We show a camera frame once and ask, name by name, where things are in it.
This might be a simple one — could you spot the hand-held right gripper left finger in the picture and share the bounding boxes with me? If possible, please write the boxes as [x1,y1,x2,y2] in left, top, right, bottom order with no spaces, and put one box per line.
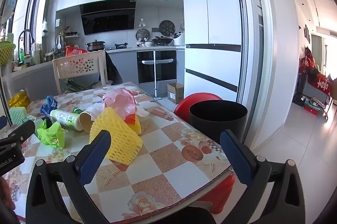
[25,130,112,224]

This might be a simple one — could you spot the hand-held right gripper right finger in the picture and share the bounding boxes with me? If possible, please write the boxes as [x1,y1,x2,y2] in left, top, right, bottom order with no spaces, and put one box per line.
[220,129,312,224]

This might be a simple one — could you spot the pale green foam net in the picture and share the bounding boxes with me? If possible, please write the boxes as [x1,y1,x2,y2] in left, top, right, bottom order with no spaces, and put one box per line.
[9,106,27,125]

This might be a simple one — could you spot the lime green plastic bag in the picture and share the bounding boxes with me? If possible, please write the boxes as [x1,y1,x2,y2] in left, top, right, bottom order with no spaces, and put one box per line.
[36,120,65,149]

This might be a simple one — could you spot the yellow foam fruit net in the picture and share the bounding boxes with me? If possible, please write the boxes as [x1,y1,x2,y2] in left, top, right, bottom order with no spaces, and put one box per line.
[89,107,144,164]

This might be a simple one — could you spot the cream paper cup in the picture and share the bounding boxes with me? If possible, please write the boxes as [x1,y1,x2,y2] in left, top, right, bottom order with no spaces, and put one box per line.
[79,110,95,134]

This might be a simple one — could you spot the blue plastic wrapper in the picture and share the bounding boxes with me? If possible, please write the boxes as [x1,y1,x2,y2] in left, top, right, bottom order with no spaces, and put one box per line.
[39,96,58,115]

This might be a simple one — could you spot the black round bin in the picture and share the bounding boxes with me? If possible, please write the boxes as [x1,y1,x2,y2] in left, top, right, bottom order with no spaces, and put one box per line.
[189,100,248,148]

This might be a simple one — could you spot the light green plastic bottle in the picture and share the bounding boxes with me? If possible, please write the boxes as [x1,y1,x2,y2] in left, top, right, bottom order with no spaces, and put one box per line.
[50,109,81,131]

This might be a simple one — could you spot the orange yellow wrapper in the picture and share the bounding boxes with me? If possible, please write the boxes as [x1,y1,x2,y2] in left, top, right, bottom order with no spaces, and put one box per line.
[124,113,142,135]

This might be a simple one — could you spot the pink plastic bag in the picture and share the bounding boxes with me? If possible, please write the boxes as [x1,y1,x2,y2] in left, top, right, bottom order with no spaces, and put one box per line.
[102,88,137,121]

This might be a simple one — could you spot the person's left hand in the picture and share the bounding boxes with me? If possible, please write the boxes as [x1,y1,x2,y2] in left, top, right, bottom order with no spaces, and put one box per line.
[0,176,16,211]

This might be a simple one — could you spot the gold foil bag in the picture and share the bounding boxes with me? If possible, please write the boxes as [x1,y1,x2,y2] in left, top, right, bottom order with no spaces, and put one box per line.
[8,90,31,108]

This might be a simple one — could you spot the red square plastic stool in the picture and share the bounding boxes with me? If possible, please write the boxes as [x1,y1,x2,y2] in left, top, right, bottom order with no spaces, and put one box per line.
[196,173,236,215]

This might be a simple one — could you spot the lime green plastic basket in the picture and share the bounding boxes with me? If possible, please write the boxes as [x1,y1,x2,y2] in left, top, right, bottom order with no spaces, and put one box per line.
[0,41,16,67]

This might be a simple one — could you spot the checkered floral tablecloth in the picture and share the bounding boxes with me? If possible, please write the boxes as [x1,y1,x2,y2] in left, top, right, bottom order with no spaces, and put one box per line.
[0,81,236,216]

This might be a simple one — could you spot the green onions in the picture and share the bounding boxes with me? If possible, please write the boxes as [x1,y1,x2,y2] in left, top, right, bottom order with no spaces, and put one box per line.
[63,79,87,93]

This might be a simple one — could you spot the cream cutout back chair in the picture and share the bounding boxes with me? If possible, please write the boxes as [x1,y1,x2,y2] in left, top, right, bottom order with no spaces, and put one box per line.
[52,50,107,95]

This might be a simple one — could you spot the black jacket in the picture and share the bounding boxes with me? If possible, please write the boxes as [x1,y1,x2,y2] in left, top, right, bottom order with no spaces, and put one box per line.
[99,51,123,85]

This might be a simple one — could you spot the small cardboard box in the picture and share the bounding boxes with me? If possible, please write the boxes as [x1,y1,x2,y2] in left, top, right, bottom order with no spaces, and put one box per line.
[167,82,184,105]

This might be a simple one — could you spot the pile of boxes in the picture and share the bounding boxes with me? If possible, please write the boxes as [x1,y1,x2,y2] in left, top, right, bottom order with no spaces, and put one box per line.
[292,95,328,117]

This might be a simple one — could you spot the black kitchen faucet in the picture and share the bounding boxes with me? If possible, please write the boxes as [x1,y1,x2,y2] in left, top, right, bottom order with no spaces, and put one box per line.
[18,29,35,63]

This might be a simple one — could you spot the red plastic basket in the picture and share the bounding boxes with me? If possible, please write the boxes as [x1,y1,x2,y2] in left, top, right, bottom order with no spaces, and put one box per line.
[65,46,88,57]

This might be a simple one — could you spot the white upright mop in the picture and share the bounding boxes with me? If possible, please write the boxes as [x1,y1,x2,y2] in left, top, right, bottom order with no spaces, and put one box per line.
[153,50,162,100]

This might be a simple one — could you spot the black built-in oven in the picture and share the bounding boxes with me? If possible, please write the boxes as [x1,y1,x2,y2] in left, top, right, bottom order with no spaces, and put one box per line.
[136,50,177,84]

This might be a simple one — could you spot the steel steamer pot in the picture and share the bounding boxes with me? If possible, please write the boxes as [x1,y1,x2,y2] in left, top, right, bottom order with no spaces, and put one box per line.
[86,40,106,52]

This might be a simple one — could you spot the white kitchen counter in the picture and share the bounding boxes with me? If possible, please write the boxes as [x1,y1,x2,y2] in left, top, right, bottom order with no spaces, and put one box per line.
[12,46,185,77]

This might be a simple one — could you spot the red printed bag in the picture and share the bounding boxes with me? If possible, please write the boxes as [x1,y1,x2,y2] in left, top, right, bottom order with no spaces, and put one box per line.
[314,74,332,94]

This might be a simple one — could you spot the red hanging clothes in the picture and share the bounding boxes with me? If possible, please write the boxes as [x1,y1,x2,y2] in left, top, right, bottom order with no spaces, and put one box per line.
[300,54,315,74]

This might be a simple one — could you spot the kitchen window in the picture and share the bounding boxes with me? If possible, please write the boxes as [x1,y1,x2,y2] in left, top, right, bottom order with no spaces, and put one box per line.
[0,0,40,61]

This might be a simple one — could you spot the white rice cooker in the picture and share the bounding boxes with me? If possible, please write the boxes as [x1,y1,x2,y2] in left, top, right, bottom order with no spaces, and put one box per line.
[172,32,185,46]

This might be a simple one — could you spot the small round steamer rack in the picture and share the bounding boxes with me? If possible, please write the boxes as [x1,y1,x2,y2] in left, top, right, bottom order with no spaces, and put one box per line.
[135,29,150,42]

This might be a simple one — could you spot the black wok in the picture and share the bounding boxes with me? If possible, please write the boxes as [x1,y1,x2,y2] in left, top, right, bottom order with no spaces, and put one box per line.
[152,36,174,46]

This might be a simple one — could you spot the black range hood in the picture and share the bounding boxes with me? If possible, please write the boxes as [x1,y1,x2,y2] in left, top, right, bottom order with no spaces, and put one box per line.
[80,0,137,36]

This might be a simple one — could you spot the white refrigerator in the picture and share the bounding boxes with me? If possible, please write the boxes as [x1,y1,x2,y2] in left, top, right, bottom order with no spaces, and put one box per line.
[182,0,243,110]

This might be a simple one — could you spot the large round steamer rack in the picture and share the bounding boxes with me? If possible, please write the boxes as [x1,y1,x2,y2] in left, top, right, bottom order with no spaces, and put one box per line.
[159,20,176,36]

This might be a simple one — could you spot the sliding glass door frame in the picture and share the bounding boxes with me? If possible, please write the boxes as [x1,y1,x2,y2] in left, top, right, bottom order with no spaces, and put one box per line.
[232,0,273,119]

